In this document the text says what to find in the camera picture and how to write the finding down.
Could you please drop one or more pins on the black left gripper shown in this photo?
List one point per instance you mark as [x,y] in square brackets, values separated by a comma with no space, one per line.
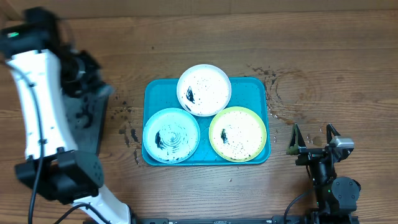
[94,80]

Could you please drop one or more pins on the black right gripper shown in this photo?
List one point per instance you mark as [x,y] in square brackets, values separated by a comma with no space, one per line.
[296,147]

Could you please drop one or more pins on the yellow rimmed plate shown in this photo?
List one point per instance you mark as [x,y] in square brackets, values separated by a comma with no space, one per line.
[237,134]

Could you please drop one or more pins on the light blue plate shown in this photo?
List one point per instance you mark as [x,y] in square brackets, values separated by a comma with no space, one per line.
[171,136]

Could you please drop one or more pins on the white plate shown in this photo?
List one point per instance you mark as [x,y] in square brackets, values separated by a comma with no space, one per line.
[204,90]

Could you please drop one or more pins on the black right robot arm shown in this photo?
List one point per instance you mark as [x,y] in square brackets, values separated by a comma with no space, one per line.
[336,196]

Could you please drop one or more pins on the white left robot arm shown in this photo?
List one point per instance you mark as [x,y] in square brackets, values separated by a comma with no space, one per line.
[54,168]

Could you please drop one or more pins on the black water tray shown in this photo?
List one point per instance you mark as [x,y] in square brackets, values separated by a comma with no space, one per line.
[85,117]

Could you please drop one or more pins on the teal plastic tray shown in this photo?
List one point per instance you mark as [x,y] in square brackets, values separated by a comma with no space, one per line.
[248,92]

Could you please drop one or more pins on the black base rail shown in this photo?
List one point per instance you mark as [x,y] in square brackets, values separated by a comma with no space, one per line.
[279,219]

